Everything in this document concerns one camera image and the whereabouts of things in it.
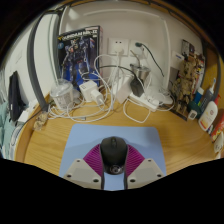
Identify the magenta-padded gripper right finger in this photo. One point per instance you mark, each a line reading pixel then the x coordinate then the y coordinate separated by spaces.
pixel 146 173

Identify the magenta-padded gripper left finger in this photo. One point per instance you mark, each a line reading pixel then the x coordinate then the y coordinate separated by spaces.
pixel 81 173

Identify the black computer mouse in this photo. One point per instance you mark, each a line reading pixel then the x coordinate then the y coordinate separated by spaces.
pixel 114 153

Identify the light blue mouse pad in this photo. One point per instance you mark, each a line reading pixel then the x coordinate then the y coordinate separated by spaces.
pixel 83 140

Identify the white power strip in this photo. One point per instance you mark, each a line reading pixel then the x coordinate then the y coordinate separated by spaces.
pixel 145 101

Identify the small white desk clock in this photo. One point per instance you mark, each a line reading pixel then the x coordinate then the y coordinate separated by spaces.
pixel 192 115

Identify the white printed mug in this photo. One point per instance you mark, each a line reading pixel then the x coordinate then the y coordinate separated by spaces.
pixel 219 143

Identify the clear plastic cup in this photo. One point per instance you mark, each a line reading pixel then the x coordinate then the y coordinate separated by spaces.
pixel 61 95

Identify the dark green container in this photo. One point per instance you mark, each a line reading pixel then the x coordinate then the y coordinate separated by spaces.
pixel 194 106

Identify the white charger block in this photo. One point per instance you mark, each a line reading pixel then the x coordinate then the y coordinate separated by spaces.
pixel 88 90

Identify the white lotion pump bottle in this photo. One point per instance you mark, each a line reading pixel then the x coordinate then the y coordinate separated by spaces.
pixel 208 115

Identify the large white power adapter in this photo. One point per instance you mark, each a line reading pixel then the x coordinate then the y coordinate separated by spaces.
pixel 123 90

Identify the black power adapter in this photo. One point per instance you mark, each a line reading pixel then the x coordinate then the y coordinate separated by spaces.
pixel 136 87

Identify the teal cloth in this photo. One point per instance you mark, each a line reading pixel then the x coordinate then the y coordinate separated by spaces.
pixel 5 130

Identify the golden robot figurine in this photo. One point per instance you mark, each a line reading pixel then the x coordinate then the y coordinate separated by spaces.
pixel 185 86

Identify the blue squeeze bottle white nozzle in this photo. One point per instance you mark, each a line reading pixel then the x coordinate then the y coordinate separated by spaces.
pixel 207 95

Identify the black bag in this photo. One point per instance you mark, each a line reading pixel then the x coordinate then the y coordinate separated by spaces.
pixel 16 96

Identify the steel cup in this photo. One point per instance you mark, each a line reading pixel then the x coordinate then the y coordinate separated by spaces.
pixel 140 71

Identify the robot model kit box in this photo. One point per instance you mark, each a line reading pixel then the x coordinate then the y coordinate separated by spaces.
pixel 78 53

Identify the colourful printed box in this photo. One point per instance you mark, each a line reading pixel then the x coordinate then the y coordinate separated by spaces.
pixel 193 50

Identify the white wall box blue label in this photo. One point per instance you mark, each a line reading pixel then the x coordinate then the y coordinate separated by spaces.
pixel 177 56

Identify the white wall socket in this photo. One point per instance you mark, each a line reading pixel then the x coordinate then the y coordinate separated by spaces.
pixel 141 50
pixel 117 46

